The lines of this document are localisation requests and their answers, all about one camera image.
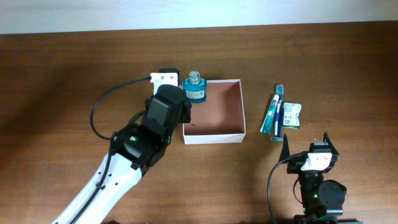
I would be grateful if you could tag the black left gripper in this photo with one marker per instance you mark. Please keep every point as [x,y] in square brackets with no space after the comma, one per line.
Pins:
[185,111]

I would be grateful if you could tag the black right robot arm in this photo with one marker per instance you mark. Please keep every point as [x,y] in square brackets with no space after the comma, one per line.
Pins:
[322,200]

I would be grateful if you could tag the white cardboard box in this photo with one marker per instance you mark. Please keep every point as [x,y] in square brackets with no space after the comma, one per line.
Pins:
[220,119]

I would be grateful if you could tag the teal mouthwash bottle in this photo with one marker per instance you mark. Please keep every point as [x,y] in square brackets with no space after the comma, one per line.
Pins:
[195,87]

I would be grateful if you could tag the green Colgate toothpaste tube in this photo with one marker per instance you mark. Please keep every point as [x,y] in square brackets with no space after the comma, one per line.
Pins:
[266,127]

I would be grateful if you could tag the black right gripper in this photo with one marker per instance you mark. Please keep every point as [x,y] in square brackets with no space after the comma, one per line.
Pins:
[295,165]

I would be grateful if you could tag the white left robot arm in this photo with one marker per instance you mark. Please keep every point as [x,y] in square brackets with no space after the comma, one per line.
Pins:
[133,150]

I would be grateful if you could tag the blue white toothbrush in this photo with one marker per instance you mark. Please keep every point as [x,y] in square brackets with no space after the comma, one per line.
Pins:
[280,92]

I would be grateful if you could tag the blue disposable razor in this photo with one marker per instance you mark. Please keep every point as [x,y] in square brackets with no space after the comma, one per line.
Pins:
[279,137]

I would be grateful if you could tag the green white soap packet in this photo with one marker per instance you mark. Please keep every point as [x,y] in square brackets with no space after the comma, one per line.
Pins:
[291,115]

